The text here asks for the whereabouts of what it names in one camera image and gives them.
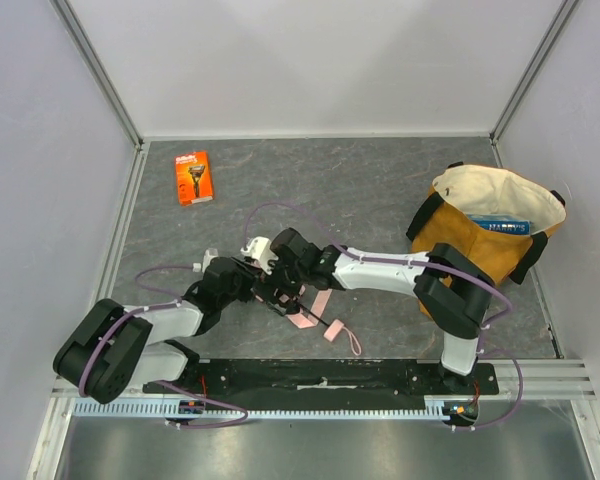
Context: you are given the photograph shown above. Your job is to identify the pink folding umbrella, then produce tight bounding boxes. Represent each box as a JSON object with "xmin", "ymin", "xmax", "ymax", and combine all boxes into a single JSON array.
[{"xmin": 283, "ymin": 290, "xmax": 363, "ymax": 357}]

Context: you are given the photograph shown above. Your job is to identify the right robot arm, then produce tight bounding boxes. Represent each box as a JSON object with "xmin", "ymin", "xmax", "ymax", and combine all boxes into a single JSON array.
[{"xmin": 265, "ymin": 228, "xmax": 496, "ymax": 377}]

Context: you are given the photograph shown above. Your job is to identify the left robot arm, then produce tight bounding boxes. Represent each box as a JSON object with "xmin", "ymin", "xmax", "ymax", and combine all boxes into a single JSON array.
[{"xmin": 53, "ymin": 257, "xmax": 262, "ymax": 404}]

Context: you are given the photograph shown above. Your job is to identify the orange Gillette razor box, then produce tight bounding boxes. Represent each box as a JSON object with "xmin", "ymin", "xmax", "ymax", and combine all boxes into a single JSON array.
[{"xmin": 174, "ymin": 151, "xmax": 214, "ymax": 206}]

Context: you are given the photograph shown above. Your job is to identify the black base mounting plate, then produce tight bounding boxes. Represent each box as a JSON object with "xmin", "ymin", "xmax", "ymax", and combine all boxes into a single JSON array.
[{"xmin": 173, "ymin": 359, "xmax": 499, "ymax": 411}]

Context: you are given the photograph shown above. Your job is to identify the blue Harry's razor box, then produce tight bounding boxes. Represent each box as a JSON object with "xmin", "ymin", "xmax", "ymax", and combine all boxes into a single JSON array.
[{"xmin": 468, "ymin": 214, "xmax": 531, "ymax": 235}]

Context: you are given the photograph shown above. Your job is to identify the orange canvas tote bag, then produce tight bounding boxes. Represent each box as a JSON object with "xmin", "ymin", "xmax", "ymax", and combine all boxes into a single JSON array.
[{"xmin": 405, "ymin": 161, "xmax": 568, "ymax": 317}]

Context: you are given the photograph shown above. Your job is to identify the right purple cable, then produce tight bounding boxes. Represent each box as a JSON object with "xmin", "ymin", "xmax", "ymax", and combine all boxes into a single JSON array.
[{"xmin": 244, "ymin": 201, "xmax": 525, "ymax": 432}]

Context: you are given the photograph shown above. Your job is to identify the purple cable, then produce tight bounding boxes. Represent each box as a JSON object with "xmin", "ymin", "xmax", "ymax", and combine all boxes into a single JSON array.
[
  {"xmin": 77, "ymin": 265, "xmax": 251, "ymax": 432},
  {"xmin": 244, "ymin": 201, "xmax": 525, "ymax": 432}
]

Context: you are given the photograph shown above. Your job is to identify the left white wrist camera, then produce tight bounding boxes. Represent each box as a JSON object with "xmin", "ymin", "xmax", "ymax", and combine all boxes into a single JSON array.
[{"xmin": 191, "ymin": 248, "xmax": 219, "ymax": 273}]

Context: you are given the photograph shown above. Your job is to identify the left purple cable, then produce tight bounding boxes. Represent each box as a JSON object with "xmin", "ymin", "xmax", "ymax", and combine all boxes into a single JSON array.
[{"xmin": 77, "ymin": 265, "xmax": 251, "ymax": 432}]

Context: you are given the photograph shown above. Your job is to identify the white slotted cable duct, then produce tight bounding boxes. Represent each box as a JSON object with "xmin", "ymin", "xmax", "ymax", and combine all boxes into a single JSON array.
[{"xmin": 73, "ymin": 396, "xmax": 467, "ymax": 421}]

